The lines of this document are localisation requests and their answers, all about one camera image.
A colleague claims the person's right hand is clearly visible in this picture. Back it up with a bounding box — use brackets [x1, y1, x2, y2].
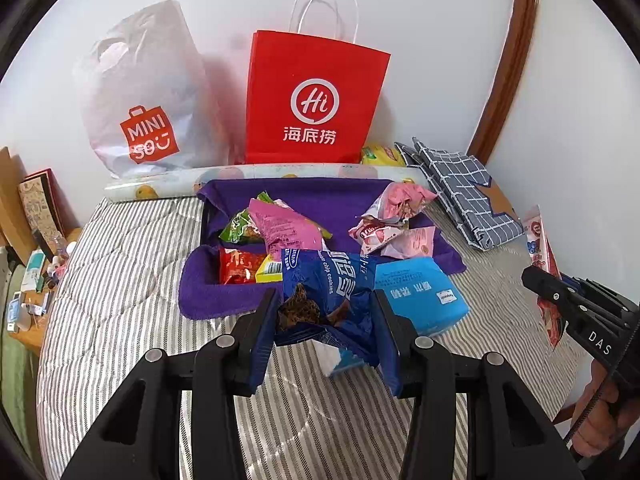
[570, 360, 626, 458]

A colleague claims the large pink snack packet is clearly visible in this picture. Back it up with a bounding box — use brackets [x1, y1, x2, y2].
[357, 181, 437, 223]

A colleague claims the wooden door frame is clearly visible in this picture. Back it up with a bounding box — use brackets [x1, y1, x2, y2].
[467, 0, 542, 166]

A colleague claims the blue tissue pack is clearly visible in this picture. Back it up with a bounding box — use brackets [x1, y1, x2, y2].
[320, 257, 471, 378]

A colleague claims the red paper bag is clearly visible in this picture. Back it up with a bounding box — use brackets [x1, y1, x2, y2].
[244, 0, 392, 165]

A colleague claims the striped mattress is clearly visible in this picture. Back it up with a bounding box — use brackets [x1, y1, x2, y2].
[35, 195, 586, 480]

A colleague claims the green blanket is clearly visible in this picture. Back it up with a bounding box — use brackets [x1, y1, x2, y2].
[0, 262, 41, 436]

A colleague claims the teal white box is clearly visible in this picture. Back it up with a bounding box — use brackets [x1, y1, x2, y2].
[22, 250, 46, 291]

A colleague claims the blue cookie packet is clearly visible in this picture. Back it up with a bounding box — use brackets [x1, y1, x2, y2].
[272, 247, 381, 368]

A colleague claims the red snack packet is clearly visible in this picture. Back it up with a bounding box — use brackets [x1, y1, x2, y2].
[219, 247, 268, 286]

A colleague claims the white blue box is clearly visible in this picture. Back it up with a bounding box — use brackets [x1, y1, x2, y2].
[6, 290, 28, 333]

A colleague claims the yellow bag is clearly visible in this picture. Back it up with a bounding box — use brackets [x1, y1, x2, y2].
[361, 145, 406, 167]

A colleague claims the green snack packet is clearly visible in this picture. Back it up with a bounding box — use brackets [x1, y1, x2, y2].
[219, 191, 333, 246]

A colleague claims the magenta snack packet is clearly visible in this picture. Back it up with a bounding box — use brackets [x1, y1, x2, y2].
[248, 198, 326, 283]

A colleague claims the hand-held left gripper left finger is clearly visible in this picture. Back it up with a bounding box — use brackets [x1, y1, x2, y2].
[60, 287, 283, 480]

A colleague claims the purple towel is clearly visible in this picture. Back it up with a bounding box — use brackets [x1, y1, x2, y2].
[178, 178, 467, 321]

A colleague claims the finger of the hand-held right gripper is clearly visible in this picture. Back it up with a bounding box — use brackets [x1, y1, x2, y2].
[559, 272, 603, 302]
[521, 265, 578, 328]

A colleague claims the pink red white packet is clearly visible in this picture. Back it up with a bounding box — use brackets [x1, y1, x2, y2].
[522, 205, 565, 350]

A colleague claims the wooden headboard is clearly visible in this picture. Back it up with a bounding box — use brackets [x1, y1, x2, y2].
[0, 146, 38, 266]

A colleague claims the white plastic bag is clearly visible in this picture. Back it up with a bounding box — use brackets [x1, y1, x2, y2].
[72, 0, 231, 179]

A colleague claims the wooden nightstand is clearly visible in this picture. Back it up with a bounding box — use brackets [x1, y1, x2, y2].
[7, 227, 83, 358]

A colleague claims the wrapping paper roll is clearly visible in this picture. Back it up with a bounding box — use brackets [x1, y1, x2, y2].
[104, 162, 426, 204]

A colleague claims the folded checked cloth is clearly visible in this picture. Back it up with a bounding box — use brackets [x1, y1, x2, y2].
[395, 137, 526, 253]

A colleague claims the framed picture card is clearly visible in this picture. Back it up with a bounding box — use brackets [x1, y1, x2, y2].
[17, 168, 68, 256]

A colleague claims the group of small toiletries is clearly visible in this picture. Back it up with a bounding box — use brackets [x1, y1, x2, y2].
[30, 232, 78, 316]

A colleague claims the pale pink dotted packet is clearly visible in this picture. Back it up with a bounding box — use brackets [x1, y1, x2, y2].
[387, 226, 437, 261]

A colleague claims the small pink snack packet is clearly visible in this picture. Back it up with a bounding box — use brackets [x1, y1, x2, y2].
[348, 220, 408, 257]

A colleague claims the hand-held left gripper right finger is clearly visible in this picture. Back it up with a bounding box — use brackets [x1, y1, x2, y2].
[372, 289, 583, 480]

